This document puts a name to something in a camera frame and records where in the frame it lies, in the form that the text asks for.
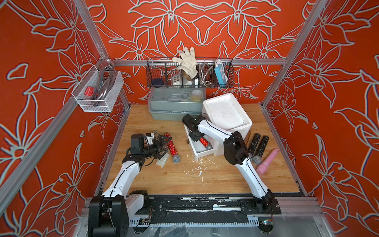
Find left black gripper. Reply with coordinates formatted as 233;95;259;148
141;135;172;159

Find red sparkly microphone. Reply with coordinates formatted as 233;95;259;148
164;132;181;164
199;137;213;150

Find white bottom drawer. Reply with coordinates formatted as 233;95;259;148
185;127;215;162

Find white drawer cabinet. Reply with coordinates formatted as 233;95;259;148
200;93;253;156

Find black sparkly microphone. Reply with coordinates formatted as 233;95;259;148
252;135;269;165
247;133;261;158

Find pink microphone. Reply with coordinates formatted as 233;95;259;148
256;148;279;174

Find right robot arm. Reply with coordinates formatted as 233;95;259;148
182;114;281;214

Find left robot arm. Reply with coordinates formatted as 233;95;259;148
87;133;172;237

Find small white orange packet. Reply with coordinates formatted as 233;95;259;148
156;154;170;168

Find yellow tape roll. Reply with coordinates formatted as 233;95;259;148
190;89;203;103

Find grey plastic bin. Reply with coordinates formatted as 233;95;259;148
148;88;206;121

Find white power strip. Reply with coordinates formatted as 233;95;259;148
171;73;183;86

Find dark blue round lid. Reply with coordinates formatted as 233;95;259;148
151;78;164;88

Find white work glove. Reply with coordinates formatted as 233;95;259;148
172;47;198;80

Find blue white box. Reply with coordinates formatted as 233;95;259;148
214;59;228;88

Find red item in basket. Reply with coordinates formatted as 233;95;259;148
83;87;94;98

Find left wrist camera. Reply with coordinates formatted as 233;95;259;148
146;132;156;145

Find black wire wall basket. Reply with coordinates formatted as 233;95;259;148
146;57;235;88

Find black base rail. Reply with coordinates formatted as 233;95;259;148
135;194;282;224

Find white wire wall basket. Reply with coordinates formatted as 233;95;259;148
72;66;123;113

